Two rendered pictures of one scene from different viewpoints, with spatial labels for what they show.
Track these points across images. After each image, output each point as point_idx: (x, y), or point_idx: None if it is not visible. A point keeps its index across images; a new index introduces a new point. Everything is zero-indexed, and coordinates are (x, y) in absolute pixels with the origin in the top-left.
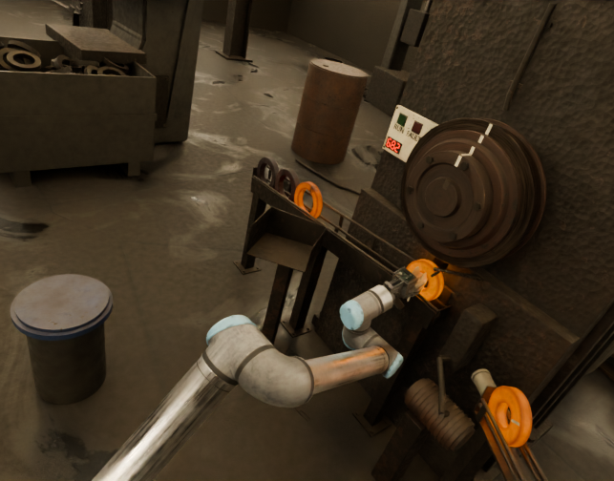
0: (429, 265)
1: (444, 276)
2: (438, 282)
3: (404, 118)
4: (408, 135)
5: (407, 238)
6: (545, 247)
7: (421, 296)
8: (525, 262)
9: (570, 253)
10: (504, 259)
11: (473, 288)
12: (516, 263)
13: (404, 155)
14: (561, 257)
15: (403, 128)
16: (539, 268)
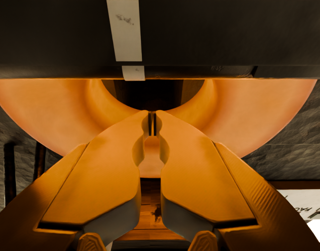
0: (149, 177)
1: (106, 85)
2: (55, 152)
3: (314, 217)
4: (308, 208)
5: None
6: (24, 182)
7: (14, 78)
8: (17, 160)
9: None
10: (47, 149)
11: None
12: (25, 153)
13: None
14: None
15: (318, 210)
16: None
